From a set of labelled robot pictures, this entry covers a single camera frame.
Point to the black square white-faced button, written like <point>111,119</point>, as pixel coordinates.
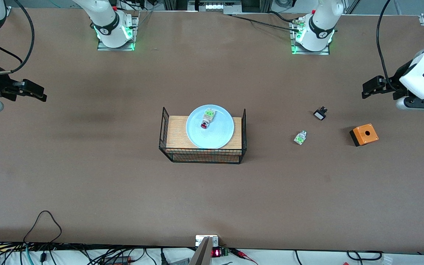
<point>320,114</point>

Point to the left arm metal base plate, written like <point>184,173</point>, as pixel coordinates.
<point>296,51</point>

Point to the green push button switch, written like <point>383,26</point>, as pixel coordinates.
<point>300,137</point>

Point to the light blue round plate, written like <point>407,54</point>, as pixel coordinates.
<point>215,138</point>

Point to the grey camera pole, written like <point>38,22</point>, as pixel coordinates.
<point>201,254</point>

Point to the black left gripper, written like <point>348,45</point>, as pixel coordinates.
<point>398,79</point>

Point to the silver metal bracket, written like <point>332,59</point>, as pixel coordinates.
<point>201,239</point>

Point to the white terminal strip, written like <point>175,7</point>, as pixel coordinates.
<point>215,6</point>

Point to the wooden board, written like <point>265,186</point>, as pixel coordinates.
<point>175,132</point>

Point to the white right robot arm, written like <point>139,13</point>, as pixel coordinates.
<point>105,22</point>

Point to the red digit display module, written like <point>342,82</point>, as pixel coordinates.
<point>217,253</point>

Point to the red push button switch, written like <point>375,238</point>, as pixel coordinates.
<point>207,117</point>

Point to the orange button enclosure box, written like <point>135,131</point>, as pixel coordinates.
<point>366,135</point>

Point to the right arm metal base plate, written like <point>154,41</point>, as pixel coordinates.
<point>103,47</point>

